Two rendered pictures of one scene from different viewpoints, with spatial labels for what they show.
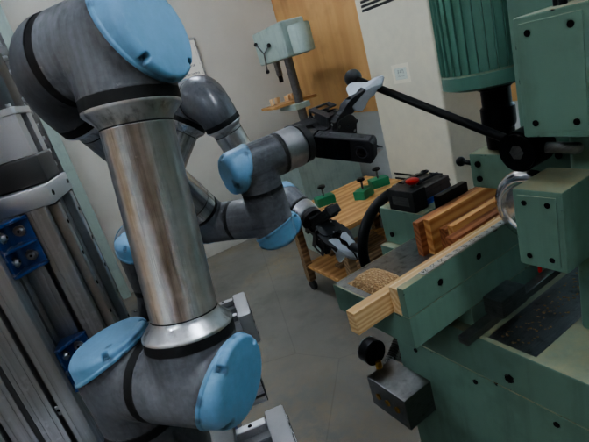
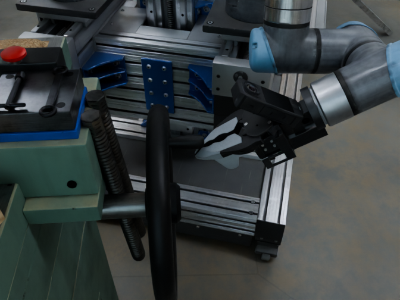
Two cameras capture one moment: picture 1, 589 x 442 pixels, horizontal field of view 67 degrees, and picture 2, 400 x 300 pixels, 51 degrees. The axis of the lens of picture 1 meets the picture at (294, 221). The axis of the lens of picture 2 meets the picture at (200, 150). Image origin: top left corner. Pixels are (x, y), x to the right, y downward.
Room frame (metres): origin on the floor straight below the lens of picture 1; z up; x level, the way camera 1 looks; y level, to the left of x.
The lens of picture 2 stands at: (1.31, -0.60, 1.29)
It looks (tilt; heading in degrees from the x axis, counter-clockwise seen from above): 44 degrees down; 113
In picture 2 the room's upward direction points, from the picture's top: straight up
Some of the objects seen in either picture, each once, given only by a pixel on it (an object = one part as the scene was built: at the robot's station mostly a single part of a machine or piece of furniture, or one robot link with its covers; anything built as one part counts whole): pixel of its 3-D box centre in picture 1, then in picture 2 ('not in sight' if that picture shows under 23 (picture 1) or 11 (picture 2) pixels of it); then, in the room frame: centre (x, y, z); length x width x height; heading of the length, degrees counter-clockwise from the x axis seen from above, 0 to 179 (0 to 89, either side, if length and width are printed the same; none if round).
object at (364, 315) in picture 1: (467, 248); not in sight; (0.74, -0.30, 0.92); 0.57 x 0.02 x 0.04; 117
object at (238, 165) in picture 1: (253, 166); not in sight; (0.77, 0.04, 1.18); 0.11 x 0.08 x 0.09; 117
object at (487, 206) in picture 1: (479, 221); not in sight; (0.82, -0.36, 0.93); 0.17 x 0.01 x 0.06; 117
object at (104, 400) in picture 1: (126, 373); not in sight; (0.56, 0.29, 0.98); 0.13 x 0.12 x 0.14; 63
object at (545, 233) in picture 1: (557, 218); not in sight; (0.57, -0.36, 1.02); 0.09 x 0.07 x 0.12; 117
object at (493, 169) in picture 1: (514, 170); not in sight; (0.79, -0.42, 1.03); 0.14 x 0.07 x 0.09; 27
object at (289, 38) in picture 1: (309, 139); not in sight; (3.21, -0.27, 0.79); 0.62 x 0.48 x 1.58; 22
